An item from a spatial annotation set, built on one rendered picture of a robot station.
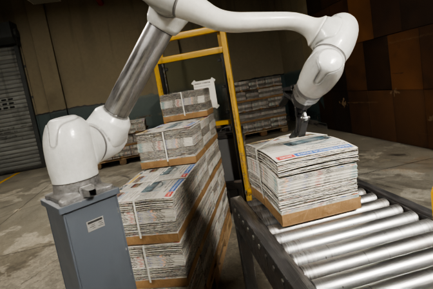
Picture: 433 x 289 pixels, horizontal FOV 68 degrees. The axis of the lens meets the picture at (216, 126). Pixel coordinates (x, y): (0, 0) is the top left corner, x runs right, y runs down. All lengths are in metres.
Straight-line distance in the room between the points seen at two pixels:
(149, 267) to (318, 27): 1.31
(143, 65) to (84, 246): 0.65
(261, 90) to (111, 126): 6.10
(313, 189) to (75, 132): 0.80
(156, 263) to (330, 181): 0.96
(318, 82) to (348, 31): 0.20
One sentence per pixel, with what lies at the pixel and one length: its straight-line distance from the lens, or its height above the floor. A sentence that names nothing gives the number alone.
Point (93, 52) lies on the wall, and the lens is 8.75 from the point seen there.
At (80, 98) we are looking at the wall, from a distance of 8.75.
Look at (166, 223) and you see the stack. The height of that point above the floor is 0.70.
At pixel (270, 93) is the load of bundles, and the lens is 7.29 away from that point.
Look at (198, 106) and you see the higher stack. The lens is 2.60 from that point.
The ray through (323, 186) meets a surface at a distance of 1.14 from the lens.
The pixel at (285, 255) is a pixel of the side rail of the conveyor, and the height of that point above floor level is 0.80.
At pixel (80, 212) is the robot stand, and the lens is 1.17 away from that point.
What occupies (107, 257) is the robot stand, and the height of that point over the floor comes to 0.77.
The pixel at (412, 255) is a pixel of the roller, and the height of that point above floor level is 0.80.
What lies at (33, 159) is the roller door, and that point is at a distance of 9.16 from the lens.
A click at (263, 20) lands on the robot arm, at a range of 1.03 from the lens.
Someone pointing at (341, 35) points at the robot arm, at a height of 1.38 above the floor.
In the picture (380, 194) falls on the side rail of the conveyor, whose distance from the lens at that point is 1.36.
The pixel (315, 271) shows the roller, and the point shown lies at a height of 0.79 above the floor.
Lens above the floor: 1.29
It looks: 7 degrees down
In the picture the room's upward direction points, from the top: 9 degrees counter-clockwise
